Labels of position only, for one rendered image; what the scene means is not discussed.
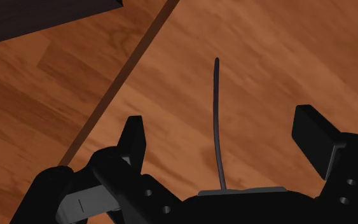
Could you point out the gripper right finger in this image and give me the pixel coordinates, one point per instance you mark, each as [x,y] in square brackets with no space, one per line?
[316,136]

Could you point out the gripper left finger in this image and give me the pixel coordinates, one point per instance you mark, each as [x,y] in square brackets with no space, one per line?
[126,189]

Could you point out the thin dark curved utensil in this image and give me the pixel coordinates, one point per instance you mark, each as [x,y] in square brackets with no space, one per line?
[216,124]

